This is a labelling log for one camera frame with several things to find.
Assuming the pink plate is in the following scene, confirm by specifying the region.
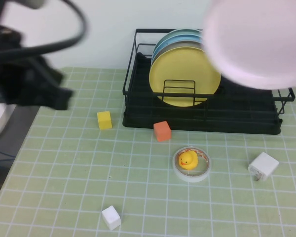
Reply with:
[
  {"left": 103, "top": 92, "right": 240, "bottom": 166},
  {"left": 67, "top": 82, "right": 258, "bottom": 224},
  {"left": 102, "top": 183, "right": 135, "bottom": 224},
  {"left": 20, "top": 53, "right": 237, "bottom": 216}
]
[{"left": 202, "top": 0, "right": 296, "bottom": 90}]

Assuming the black wire dish rack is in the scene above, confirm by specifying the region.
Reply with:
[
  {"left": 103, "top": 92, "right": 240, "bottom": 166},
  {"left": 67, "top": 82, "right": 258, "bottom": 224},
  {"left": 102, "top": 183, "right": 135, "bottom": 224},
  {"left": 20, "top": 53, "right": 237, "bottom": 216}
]
[{"left": 122, "top": 28, "right": 296, "bottom": 136}]

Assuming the pale green plate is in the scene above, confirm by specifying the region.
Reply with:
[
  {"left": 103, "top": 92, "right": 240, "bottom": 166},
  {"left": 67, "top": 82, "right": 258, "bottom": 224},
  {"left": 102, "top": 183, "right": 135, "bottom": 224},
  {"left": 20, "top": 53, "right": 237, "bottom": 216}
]
[{"left": 154, "top": 29, "right": 204, "bottom": 50}]

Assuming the green checkered tablecloth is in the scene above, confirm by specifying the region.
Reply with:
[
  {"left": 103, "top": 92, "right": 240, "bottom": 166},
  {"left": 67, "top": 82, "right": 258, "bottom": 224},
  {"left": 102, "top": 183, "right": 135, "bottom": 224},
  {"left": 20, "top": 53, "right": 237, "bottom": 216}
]
[{"left": 0, "top": 66, "right": 296, "bottom": 237}]

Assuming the yellow plate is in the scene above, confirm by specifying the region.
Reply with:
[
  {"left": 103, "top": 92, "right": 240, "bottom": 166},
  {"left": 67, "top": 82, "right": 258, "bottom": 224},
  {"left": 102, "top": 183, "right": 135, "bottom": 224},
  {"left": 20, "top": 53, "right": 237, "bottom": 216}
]
[{"left": 149, "top": 47, "right": 222, "bottom": 108}]

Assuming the yellow cube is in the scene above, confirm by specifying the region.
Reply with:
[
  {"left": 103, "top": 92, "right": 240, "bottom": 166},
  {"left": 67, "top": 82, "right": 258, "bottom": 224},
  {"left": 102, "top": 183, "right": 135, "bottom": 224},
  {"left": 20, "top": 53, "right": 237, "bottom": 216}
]
[{"left": 97, "top": 111, "right": 113, "bottom": 130}]

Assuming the grey plate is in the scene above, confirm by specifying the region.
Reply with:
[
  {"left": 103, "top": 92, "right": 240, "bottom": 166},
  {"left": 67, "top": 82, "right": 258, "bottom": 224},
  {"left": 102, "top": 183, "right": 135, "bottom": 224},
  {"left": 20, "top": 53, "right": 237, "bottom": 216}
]
[{"left": 151, "top": 40, "right": 207, "bottom": 67}]

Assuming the white charger plug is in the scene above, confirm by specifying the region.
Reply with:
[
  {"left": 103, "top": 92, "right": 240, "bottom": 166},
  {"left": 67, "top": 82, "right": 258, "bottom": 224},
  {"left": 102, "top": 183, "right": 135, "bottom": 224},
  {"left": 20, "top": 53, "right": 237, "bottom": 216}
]
[{"left": 247, "top": 152, "right": 280, "bottom": 183}]

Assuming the black camera cable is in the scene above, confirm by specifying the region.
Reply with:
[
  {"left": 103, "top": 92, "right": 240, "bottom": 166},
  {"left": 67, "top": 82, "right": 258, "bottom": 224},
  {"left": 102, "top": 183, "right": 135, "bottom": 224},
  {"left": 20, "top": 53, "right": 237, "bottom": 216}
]
[{"left": 0, "top": 0, "right": 89, "bottom": 65}]

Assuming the orange cube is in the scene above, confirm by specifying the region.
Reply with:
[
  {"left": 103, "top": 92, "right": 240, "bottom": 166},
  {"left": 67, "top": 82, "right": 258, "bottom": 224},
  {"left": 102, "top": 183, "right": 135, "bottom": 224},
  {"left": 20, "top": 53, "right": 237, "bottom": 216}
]
[{"left": 153, "top": 120, "right": 172, "bottom": 143}]

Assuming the yellow rubber duck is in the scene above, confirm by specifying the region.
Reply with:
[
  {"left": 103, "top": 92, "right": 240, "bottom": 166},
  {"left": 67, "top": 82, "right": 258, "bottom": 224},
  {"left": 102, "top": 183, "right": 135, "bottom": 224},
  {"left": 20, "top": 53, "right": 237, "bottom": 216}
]
[{"left": 179, "top": 151, "right": 198, "bottom": 170}]

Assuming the blue plate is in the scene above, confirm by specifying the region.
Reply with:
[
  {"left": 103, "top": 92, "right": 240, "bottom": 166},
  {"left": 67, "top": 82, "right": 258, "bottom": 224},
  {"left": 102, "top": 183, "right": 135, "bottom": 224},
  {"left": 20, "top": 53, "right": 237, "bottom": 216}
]
[{"left": 152, "top": 34, "right": 205, "bottom": 62}]

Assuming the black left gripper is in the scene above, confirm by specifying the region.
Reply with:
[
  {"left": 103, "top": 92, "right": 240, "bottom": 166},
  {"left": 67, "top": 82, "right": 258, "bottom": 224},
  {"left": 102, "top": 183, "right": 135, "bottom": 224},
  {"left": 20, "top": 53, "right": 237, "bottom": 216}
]
[{"left": 0, "top": 24, "right": 74, "bottom": 111}]

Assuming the white tape roll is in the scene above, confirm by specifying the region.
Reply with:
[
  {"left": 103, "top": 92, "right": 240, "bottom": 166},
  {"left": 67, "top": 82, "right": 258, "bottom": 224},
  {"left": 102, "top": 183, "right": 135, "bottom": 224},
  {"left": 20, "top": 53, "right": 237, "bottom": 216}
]
[{"left": 172, "top": 146, "right": 212, "bottom": 183}]

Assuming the white cube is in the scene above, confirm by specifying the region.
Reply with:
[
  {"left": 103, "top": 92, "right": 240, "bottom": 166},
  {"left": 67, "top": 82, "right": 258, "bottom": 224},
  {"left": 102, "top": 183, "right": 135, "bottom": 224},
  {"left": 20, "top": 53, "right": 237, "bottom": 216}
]
[{"left": 101, "top": 205, "right": 122, "bottom": 231}]

